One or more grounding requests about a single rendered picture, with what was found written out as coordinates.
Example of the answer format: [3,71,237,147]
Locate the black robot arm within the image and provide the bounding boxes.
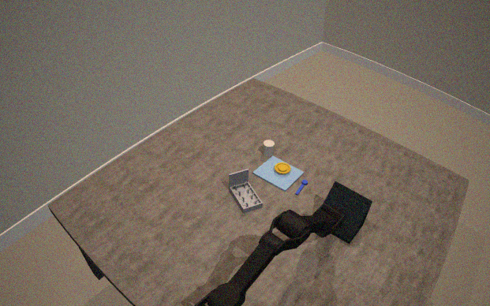
[195,203,347,306]

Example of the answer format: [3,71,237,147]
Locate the yellow plate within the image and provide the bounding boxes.
[275,162,290,174]

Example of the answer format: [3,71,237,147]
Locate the grey dish rack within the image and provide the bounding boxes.
[229,169,263,214]

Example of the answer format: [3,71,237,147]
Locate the grey cylinder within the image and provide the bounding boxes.
[263,140,275,157]

